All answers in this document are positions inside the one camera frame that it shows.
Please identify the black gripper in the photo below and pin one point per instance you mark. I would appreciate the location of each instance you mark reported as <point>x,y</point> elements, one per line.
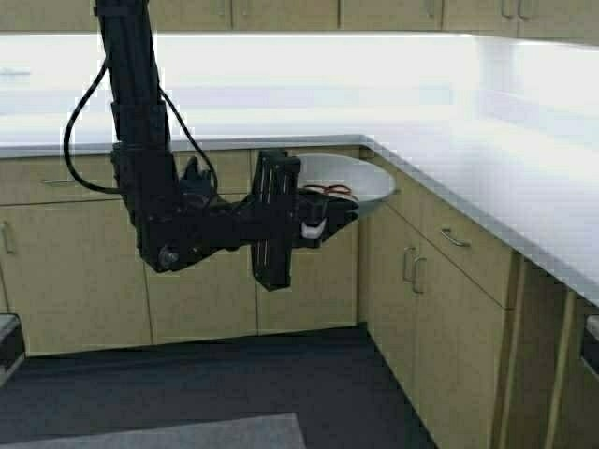
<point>266,219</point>

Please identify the white frying pan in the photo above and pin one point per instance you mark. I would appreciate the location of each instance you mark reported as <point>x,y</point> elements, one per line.
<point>370,185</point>

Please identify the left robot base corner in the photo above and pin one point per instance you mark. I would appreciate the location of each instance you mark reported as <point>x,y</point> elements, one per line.
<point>12,346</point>

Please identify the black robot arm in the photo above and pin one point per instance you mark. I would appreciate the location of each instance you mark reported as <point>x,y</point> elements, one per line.
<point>140,140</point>

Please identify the red sauce squiggle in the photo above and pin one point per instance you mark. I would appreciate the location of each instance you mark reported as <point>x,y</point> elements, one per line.
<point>334,189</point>

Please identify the wooden lower cabinet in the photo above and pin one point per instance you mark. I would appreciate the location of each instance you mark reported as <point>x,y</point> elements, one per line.
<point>485,337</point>

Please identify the wooden cabinet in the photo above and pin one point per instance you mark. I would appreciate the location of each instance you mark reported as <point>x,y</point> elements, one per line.
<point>485,337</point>
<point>552,20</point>

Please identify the wooden upper cabinet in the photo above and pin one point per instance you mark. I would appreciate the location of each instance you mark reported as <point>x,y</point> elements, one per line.
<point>552,20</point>

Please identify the chrome cabinet handle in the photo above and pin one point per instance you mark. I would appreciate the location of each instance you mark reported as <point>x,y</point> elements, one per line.
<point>447,233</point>

